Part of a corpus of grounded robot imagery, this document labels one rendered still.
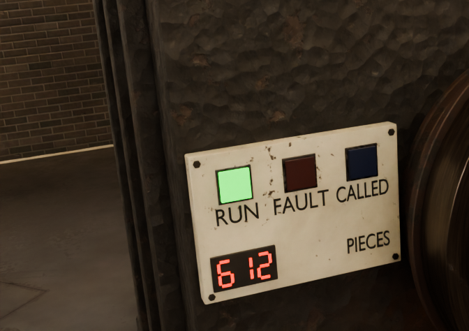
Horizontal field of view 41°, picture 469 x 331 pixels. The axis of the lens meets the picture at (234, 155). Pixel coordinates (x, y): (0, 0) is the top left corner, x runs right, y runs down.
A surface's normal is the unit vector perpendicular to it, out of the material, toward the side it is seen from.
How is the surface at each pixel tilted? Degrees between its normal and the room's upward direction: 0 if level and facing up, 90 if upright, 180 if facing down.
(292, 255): 90
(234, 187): 90
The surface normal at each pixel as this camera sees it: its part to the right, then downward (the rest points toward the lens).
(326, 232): 0.28, 0.21
